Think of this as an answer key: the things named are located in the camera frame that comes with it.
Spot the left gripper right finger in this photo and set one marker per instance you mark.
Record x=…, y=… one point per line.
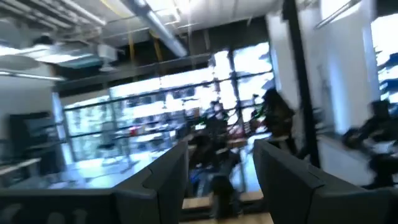
x=311, y=202

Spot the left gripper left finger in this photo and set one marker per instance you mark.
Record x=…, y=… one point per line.
x=140, y=199

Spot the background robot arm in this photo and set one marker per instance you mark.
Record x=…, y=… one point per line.
x=278, y=118
x=379, y=133

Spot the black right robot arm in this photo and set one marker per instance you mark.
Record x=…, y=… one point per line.
x=217, y=149

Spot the background table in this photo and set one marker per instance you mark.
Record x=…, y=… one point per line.
x=93, y=174

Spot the black background monitor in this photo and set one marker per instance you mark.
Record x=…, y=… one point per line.
x=34, y=137

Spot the silver ceiling pipe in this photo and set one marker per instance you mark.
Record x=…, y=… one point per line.
x=164, y=31

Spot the large window wall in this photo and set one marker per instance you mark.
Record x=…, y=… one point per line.
x=149, y=93

